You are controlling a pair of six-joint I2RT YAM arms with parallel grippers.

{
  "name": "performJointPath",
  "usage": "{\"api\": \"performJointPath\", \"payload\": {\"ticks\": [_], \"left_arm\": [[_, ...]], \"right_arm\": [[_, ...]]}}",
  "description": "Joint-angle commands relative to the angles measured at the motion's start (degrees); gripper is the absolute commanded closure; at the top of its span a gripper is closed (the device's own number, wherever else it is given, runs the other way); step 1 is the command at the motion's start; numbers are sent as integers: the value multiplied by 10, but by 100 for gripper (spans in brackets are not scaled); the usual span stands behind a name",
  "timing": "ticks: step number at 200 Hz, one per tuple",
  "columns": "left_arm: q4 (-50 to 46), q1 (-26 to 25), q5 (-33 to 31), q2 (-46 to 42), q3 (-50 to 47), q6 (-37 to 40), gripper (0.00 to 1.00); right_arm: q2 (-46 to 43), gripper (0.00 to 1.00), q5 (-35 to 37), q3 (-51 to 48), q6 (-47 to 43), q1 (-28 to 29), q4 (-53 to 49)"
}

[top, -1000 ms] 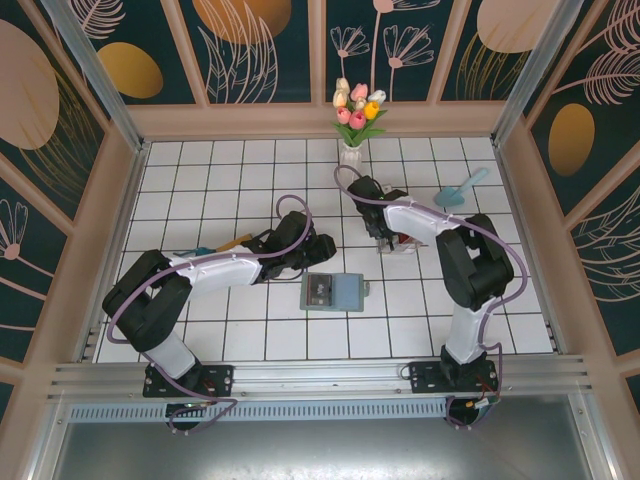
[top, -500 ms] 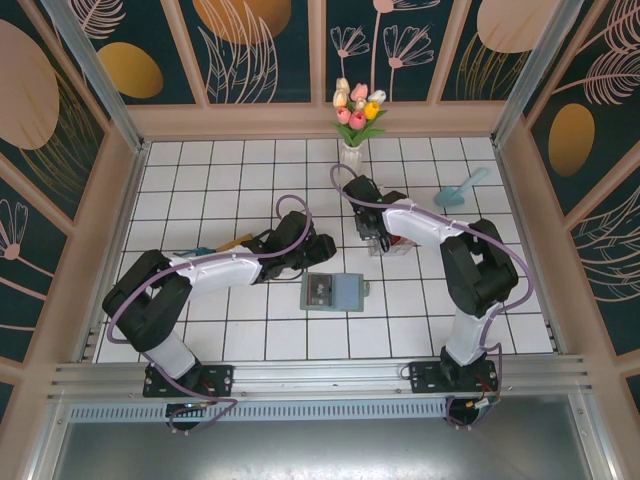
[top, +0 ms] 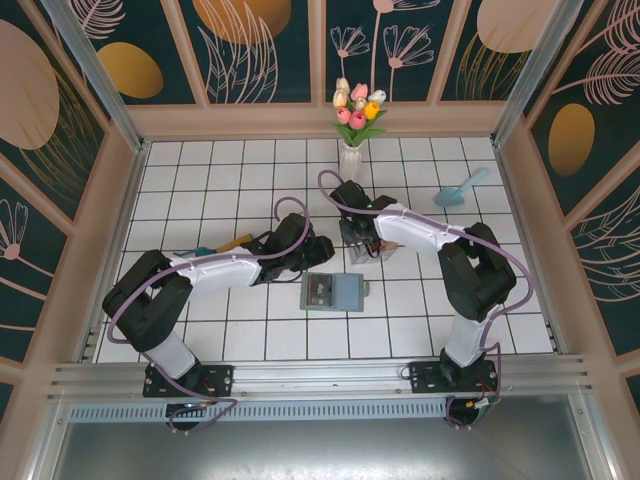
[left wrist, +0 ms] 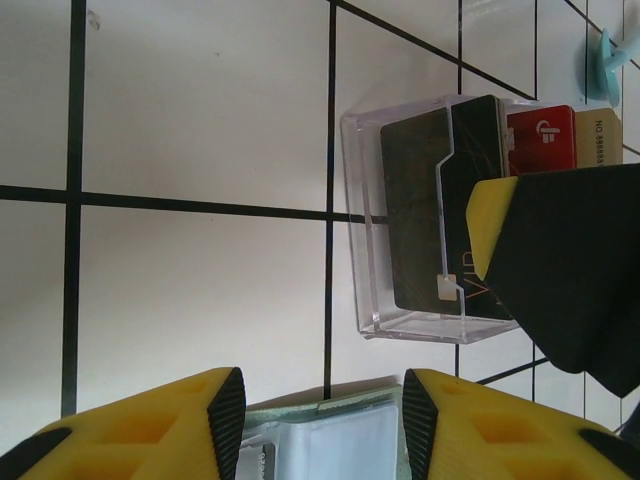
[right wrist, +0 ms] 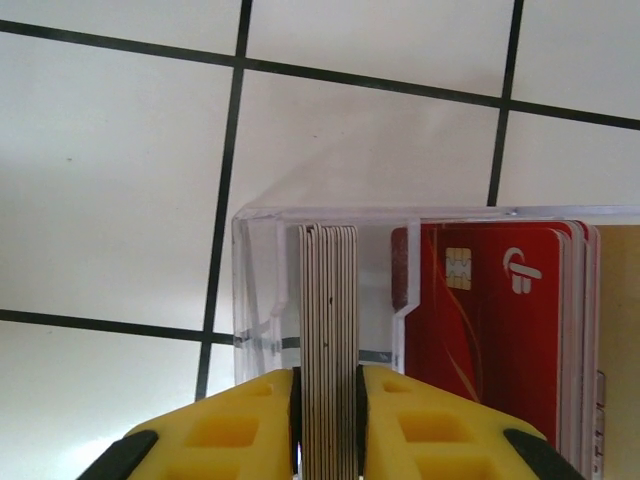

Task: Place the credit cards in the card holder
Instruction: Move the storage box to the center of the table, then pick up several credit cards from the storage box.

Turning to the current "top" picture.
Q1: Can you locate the black credit card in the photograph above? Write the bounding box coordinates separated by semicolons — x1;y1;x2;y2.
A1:
305;274;335;306

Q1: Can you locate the green card holder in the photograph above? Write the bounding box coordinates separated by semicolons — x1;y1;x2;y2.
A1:
299;272;372;312

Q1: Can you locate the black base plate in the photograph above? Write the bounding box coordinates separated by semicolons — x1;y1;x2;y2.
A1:
142;363;235;399
408;360;501;396

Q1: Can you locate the clear acrylic card box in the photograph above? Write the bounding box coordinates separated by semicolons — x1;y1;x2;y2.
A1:
348;239;401;266

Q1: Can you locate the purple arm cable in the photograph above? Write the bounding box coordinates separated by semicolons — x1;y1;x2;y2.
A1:
109;197;314;434
318;169;536;430

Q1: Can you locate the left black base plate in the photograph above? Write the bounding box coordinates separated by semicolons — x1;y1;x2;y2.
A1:
142;363;235;399

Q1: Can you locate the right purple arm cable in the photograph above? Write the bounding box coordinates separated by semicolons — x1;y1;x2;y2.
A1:
318;169;536;430

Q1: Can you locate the light blue trowel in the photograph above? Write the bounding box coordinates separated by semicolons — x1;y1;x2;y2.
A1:
433;167;490;209

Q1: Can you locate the artificial tulip bouquet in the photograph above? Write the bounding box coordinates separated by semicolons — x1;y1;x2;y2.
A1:
331;77;389;149

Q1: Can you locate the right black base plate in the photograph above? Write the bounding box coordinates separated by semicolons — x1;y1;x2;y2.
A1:
408;360;501;396

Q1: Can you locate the aluminium corner post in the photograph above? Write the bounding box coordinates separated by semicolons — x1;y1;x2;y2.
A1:
489;0;586;146
42;0;151;154

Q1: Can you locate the teal rake wooden handle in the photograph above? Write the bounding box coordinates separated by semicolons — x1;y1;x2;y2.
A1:
174;232;256;259

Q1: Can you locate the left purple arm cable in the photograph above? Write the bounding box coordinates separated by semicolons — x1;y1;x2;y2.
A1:
109;197;314;434

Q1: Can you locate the aluminium rail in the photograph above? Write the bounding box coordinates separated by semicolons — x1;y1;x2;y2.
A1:
47;354;596;401

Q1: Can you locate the black round cable port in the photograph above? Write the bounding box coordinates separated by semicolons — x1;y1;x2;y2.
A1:
444;396;496;430
164;402;199;435

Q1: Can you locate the slotted grey cable duct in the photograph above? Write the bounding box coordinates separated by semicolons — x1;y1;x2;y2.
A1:
67;399;451;422

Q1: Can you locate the white ribbed vase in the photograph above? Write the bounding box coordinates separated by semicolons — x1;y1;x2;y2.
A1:
338;140;362;185

